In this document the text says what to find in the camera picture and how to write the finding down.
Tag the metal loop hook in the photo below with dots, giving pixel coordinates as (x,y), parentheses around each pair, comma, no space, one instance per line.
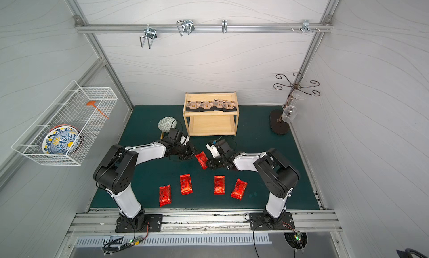
(185,27)

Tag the metal corner hook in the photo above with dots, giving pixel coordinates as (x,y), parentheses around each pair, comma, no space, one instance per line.
(306,28)

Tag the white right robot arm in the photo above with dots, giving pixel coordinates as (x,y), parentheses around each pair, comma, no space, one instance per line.
(275,170)

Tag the white wire basket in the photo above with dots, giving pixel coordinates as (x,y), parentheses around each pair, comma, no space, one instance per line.
(69,108)

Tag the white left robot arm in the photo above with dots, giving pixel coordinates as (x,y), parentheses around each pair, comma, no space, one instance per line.
(116,170)

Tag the patterned ceramic bowl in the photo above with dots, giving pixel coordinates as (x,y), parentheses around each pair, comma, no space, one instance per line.
(166,124)

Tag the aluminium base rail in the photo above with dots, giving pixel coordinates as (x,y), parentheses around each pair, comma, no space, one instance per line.
(103,221)

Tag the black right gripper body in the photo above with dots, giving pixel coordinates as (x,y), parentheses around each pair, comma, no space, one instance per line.
(214,161)

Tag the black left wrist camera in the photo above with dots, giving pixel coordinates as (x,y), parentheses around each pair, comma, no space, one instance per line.
(174,135)

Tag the blue yellow patterned plate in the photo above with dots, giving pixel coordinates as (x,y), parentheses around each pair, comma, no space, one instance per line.
(61,140)

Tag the metal double hook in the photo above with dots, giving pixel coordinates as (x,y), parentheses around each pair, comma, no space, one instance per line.
(148,37)

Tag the clear wine glass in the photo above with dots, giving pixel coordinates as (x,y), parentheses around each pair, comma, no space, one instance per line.
(290,110)

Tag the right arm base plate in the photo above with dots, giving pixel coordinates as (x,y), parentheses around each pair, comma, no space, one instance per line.
(265,222)

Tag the orange plastic spatula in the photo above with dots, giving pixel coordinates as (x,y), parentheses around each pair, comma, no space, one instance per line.
(93,104)

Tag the small metal hook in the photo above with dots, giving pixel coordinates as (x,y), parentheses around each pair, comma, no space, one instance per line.
(224,26)

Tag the metal scroll cup stand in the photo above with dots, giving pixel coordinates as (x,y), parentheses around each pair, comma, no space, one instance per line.
(280,119)

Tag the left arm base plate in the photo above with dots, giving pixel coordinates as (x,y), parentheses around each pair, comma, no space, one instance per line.
(140,223)

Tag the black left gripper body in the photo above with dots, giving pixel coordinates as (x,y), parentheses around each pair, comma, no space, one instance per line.
(187,150)

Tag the wooden two-tier shelf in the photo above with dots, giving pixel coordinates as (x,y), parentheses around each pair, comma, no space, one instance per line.
(211,123)

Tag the aluminium top rail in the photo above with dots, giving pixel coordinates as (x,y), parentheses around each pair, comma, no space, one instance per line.
(200,28)

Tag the red tea bag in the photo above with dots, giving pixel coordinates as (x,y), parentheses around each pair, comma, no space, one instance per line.
(219,185)
(165,197)
(239,189)
(186,184)
(202,158)

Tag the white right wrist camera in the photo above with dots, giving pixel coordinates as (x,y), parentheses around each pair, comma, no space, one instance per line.
(213,149)

